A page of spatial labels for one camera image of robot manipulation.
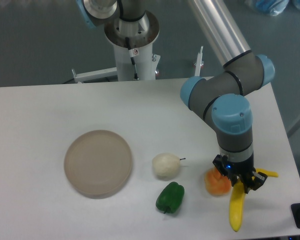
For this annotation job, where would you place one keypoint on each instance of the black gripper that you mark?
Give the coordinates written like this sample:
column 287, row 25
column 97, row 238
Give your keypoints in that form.
column 243, row 169

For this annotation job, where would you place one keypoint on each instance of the yellow banana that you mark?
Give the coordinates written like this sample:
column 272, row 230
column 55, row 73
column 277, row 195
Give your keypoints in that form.
column 236, row 206

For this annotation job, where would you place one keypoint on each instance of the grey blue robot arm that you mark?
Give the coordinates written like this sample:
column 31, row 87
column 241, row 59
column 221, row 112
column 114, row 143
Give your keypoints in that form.
column 220, row 101

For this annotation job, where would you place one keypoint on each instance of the beige round plate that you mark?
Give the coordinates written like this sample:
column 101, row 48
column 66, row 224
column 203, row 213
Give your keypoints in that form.
column 98, row 163

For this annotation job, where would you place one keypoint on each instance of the white pear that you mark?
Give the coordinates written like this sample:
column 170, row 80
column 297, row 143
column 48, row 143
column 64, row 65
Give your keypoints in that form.
column 166, row 165

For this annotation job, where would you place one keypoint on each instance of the green bell pepper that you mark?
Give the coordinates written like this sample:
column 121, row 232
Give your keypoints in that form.
column 171, row 198

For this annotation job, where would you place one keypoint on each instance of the blue plastic bag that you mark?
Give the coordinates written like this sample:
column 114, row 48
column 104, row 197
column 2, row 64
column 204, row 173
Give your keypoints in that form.
column 271, row 8

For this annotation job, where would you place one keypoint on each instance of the white bracket right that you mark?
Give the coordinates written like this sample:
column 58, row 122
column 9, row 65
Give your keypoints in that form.
column 199, row 63

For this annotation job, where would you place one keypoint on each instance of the white bracket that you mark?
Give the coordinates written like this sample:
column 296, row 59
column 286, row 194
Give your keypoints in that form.
column 93, row 75
column 199, row 63

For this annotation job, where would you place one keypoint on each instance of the white bracket left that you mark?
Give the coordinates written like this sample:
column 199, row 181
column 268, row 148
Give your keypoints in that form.
column 93, row 75

